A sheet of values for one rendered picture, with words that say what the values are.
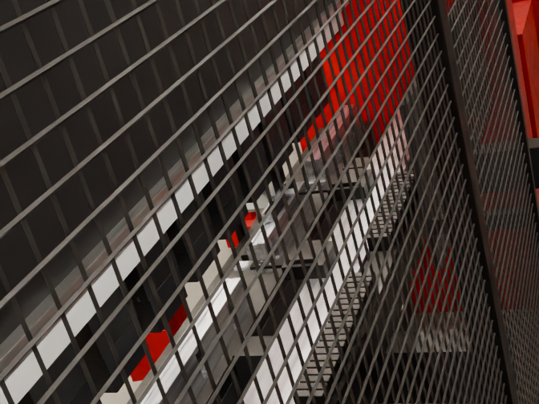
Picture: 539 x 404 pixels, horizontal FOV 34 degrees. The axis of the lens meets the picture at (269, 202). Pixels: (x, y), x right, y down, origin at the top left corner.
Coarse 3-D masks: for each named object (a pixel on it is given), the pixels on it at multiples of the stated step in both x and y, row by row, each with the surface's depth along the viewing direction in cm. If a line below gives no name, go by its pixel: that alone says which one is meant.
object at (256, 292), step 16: (320, 128) 342; (352, 144) 317; (288, 176) 306; (320, 208) 275; (256, 224) 276; (320, 224) 274; (224, 272) 253; (208, 288) 247; (256, 288) 239; (272, 288) 237; (256, 304) 231; (272, 304) 235; (176, 336) 227; (224, 368) 208; (144, 384) 211; (208, 384) 204; (224, 384) 206; (128, 400) 206; (208, 400) 198
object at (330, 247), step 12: (312, 240) 220; (324, 240) 218; (240, 264) 225; (252, 264) 224; (276, 264) 220; (300, 264) 213; (324, 264) 211; (288, 276) 215; (300, 276) 213; (312, 276) 212; (324, 276) 211
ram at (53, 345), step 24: (336, 24) 312; (312, 48) 287; (264, 96) 247; (240, 144) 230; (216, 168) 216; (168, 216) 193; (144, 240) 183; (120, 264) 175; (96, 288) 166; (72, 312) 159; (48, 336) 152; (48, 360) 152; (24, 384) 146
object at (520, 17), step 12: (528, 0) 383; (516, 12) 371; (528, 12) 367; (516, 24) 355; (528, 24) 362; (528, 36) 359; (528, 48) 355; (528, 60) 351; (528, 72) 348; (528, 84) 350; (528, 96) 352
